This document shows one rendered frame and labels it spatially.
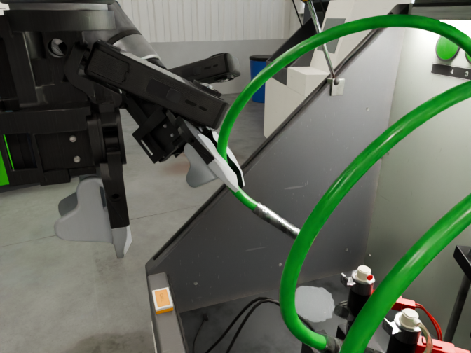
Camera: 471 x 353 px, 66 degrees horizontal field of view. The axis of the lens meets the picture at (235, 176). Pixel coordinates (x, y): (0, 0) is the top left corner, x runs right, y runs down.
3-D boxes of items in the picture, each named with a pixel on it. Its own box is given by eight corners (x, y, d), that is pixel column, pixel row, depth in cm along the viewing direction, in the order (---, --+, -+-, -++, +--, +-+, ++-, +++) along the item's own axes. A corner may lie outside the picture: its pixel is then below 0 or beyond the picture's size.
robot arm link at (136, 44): (154, 39, 54) (123, 28, 47) (172, 63, 54) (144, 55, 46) (122, 73, 57) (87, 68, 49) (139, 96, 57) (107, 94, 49)
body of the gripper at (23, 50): (29, 160, 32) (-8, 10, 27) (129, 149, 35) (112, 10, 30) (11, 197, 26) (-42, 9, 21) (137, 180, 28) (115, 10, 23)
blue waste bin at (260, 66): (242, 98, 680) (243, 55, 648) (270, 96, 702) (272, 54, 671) (258, 105, 630) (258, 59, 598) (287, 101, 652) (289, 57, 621)
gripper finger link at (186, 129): (215, 164, 50) (180, 116, 51) (224, 157, 50) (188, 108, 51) (200, 167, 46) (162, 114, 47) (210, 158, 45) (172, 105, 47)
